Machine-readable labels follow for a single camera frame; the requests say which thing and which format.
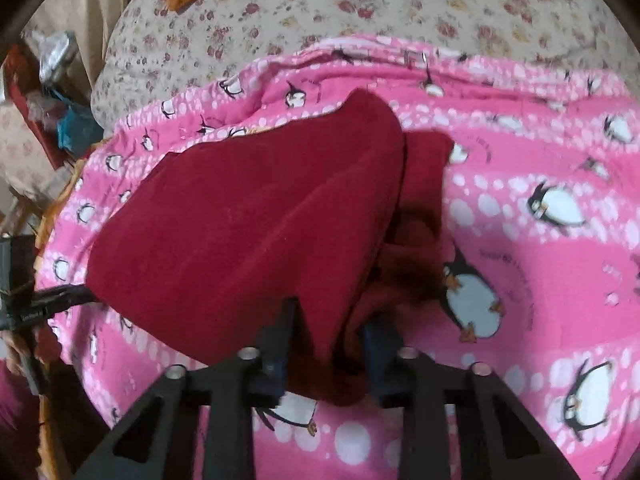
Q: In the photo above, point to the orange printed bedsheet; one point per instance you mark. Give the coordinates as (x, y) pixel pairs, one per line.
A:
(55, 200)

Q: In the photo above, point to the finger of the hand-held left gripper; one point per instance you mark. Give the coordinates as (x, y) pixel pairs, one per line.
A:
(65, 297)

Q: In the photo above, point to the dark red sweater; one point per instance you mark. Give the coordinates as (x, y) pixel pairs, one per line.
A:
(240, 230)

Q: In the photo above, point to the blue plastic bag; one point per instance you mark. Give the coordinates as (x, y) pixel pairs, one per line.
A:
(77, 127)

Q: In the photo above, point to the beige curtain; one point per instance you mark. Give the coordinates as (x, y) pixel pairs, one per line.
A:
(100, 20)

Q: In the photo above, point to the red wooden shelf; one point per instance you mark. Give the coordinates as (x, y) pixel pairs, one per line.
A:
(30, 105)

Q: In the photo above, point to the pink penguin print blanket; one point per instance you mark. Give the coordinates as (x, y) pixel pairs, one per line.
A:
(525, 285)

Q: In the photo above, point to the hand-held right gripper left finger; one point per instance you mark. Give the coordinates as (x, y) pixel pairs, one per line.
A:
(272, 360)

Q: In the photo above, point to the person's left hand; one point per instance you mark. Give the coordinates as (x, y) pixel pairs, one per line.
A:
(42, 350)

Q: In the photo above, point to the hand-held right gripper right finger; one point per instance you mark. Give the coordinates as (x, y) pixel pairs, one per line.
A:
(377, 362)

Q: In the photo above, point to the beige floral quilt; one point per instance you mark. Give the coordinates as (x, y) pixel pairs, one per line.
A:
(400, 5)

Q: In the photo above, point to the silver plastic bag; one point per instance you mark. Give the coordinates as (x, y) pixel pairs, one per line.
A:
(57, 55)

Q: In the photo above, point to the pale floral cloth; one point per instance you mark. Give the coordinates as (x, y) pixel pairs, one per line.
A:
(15, 150)

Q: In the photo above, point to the person's left forearm maroon sleeve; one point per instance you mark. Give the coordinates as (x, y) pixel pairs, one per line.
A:
(17, 420)

